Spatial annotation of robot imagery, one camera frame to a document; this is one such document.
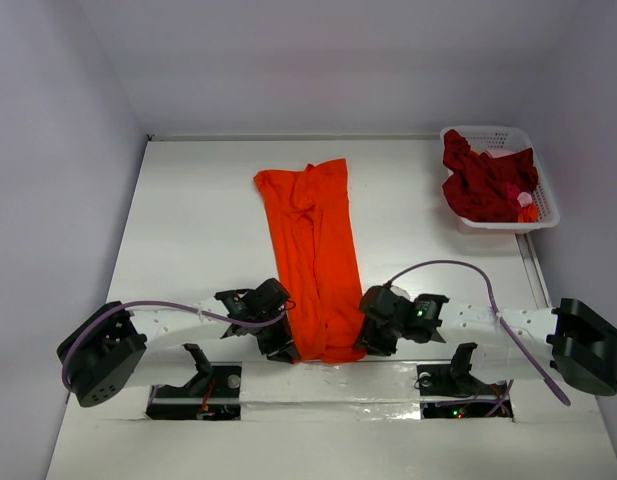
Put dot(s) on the white plastic basket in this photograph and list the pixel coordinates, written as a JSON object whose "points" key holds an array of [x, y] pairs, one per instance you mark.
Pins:
{"points": [[484, 137]]}

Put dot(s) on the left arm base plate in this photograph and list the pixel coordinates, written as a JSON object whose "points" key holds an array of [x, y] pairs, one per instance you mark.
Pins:
{"points": [[218, 400]]}

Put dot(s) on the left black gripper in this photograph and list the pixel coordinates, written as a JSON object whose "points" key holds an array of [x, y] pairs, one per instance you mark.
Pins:
{"points": [[280, 347]]}

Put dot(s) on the orange t shirt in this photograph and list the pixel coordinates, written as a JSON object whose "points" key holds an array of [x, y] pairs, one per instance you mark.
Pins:
{"points": [[310, 228]]}

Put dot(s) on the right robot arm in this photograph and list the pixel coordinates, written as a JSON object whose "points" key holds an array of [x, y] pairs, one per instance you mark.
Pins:
{"points": [[571, 342]]}

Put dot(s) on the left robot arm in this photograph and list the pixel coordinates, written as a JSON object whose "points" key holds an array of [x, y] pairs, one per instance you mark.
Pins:
{"points": [[158, 342]]}

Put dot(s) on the pink garment in basket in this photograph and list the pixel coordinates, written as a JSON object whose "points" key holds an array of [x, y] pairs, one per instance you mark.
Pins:
{"points": [[520, 200]]}

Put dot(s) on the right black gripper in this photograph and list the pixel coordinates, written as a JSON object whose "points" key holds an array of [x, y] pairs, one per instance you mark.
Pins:
{"points": [[370, 341]]}

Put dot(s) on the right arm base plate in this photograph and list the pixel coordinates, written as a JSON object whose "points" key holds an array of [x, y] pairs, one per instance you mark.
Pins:
{"points": [[444, 396]]}

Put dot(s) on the dark red t shirt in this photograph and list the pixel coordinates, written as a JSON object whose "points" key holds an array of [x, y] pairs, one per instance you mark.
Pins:
{"points": [[475, 189]]}

